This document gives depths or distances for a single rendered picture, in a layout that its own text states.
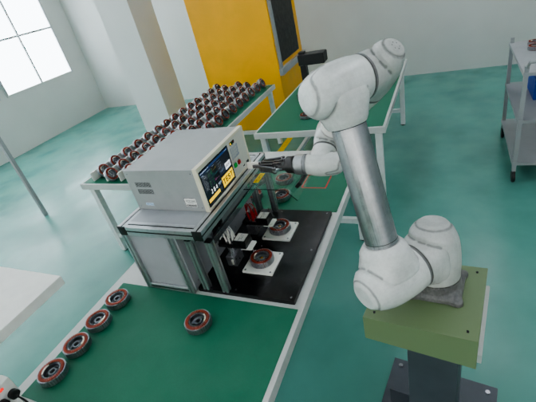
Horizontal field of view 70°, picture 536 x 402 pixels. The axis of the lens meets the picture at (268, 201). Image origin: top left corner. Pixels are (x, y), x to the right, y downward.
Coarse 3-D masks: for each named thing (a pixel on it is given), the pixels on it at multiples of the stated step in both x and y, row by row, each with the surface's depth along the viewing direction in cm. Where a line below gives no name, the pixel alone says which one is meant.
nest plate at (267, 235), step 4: (292, 224) 198; (296, 224) 197; (268, 228) 200; (292, 228) 195; (296, 228) 196; (268, 232) 197; (288, 232) 193; (292, 232) 192; (264, 236) 194; (268, 236) 194; (272, 236) 193; (276, 236) 192; (280, 236) 191; (284, 236) 191; (288, 236) 190; (292, 236) 191; (272, 240) 192; (276, 240) 191; (280, 240) 190; (284, 240) 189; (288, 240) 188
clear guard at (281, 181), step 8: (256, 176) 190; (264, 176) 188; (272, 176) 186; (280, 176) 184; (288, 176) 183; (296, 176) 184; (248, 184) 185; (256, 184) 183; (264, 184) 181; (272, 184) 179; (280, 184) 178; (288, 184) 177; (304, 184) 183; (288, 192) 173; (296, 192) 176
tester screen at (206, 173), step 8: (224, 152) 169; (216, 160) 164; (224, 160) 170; (208, 168) 158; (216, 168) 164; (232, 168) 176; (200, 176) 153; (208, 176) 158; (216, 176) 164; (208, 184) 159; (208, 192) 159; (208, 200) 159
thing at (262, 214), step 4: (260, 212) 198; (264, 212) 197; (268, 212) 196; (260, 216) 194; (264, 216) 194; (268, 216) 193; (272, 216) 198; (244, 220) 199; (248, 220) 198; (256, 220) 194; (260, 220) 193; (264, 220) 192; (268, 220) 193; (272, 220) 196; (276, 220) 197; (248, 224) 198; (252, 224) 197; (256, 224) 195; (260, 224) 194; (264, 224) 193; (268, 224) 193; (272, 224) 193
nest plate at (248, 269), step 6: (276, 252) 182; (282, 252) 180; (276, 258) 178; (246, 264) 179; (276, 264) 174; (246, 270) 175; (252, 270) 174; (258, 270) 173; (264, 270) 172; (270, 270) 171
